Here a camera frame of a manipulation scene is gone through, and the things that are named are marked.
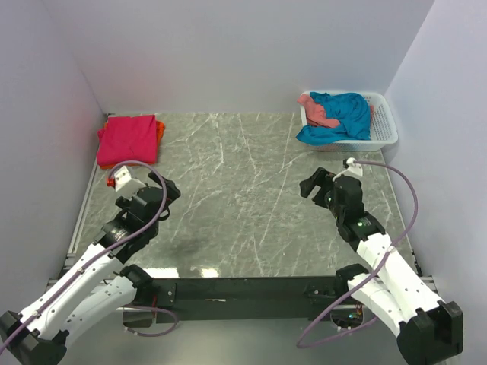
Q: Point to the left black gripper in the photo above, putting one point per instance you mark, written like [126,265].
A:
[172,192]

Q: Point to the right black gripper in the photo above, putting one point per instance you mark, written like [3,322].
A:
[307,185]

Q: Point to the blue t shirt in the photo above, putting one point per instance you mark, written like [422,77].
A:
[353,112]

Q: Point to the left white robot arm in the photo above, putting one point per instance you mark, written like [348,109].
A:
[100,281]

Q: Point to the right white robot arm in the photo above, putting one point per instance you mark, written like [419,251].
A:
[427,329]

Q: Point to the folded orange t shirt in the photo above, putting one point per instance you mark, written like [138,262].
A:
[160,131]

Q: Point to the folded magenta t shirt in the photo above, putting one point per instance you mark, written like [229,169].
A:
[127,138]

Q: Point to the salmon pink t shirt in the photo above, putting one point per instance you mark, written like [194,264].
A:
[315,113]

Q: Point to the black base beam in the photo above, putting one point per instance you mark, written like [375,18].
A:
[195,299]

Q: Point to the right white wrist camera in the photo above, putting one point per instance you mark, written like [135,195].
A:
[351,168]

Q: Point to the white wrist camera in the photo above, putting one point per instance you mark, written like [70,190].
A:
[124,182]
[351,168]

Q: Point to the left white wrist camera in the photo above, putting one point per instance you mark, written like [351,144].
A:
[124,182]

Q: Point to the aluminium rail frame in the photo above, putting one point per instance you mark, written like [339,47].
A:
[71,256]

